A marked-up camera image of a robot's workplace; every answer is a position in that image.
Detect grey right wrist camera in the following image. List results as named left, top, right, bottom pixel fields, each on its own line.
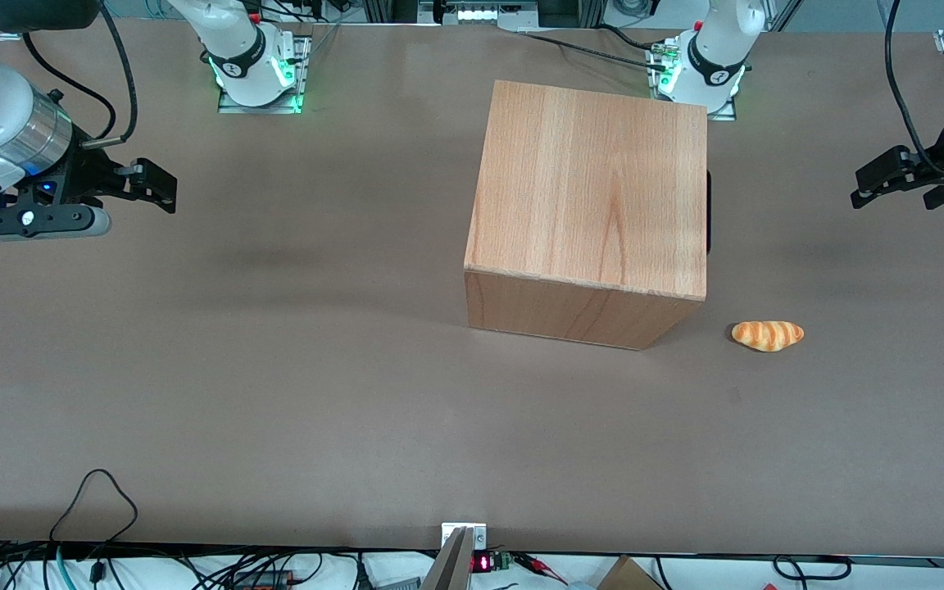
left=0, top=202, right=112, bottom=243

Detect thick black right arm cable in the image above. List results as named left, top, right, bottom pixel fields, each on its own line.
left=80, top=0, right=139, bottom=148

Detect white power strip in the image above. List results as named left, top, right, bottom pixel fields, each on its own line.
left=434, top=0, right=540, bottom=26

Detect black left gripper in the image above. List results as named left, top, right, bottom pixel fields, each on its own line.
left=851, top=142, right=944, bottom=211

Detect wooden drawer cabinet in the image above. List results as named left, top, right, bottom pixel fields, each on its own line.
left=464, top=79, right=709, bottom=351

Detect black orange electronics box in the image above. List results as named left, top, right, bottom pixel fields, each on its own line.
left=233, top=569, right=291, bottom=590

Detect red clip leads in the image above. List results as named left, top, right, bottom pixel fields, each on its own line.
left=511, top=552, right=569, bottom=585

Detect wooden camera mount beam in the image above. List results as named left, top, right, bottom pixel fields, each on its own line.
left=420, top=527, right=474, bottom=590

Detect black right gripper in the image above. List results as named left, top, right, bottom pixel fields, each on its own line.
left=17, top=150, right=179, bottom=216

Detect brown cardboard piece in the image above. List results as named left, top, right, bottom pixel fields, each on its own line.
left=598, top=556, right=663, bottom=590

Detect black cable to arm base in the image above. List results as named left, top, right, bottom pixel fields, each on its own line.
left=517, top=25, right=669, bottom=71

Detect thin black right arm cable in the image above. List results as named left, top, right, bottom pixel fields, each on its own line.
left=22, top=31, right=118, bottom=140

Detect toy croissant bread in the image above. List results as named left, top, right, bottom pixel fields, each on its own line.
left=732, top=320, right=805, bottom=352

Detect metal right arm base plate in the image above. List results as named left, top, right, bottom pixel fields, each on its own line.
left=217, top=34, right=313, bottom=115

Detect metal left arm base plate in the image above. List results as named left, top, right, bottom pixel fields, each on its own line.
left=646, top=41, right=739, bottom=122

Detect tangled black cable bundle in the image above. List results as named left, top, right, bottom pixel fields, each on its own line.
left=0, top=539, right=358, bottom=590

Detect small metal bracket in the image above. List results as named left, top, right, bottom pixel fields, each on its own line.
left=441, top=523, right=488, bottom=551

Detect black looped thin cable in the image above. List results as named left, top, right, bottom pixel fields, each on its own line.
left=49, top=469, right=139, bottom=543

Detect black coiled cable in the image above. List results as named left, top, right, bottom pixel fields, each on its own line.
left=773, top=555, right=853, bottom=582

